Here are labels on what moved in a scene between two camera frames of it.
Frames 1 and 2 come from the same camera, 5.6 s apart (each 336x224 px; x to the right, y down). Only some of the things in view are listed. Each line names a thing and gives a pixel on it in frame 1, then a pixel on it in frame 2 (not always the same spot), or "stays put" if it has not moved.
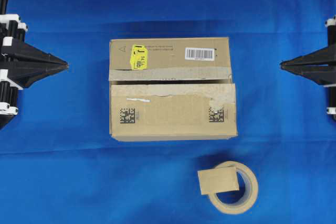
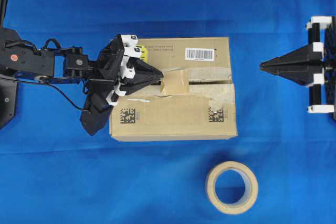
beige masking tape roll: [252, 190] stays put
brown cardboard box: [171, 89] stays put
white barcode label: [199, 53] stays put
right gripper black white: [331, 23] to [302, 65]
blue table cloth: [58, 163] stays put
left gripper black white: [11, 25] to [113, 59]
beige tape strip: [220, 179] to [176, 82]
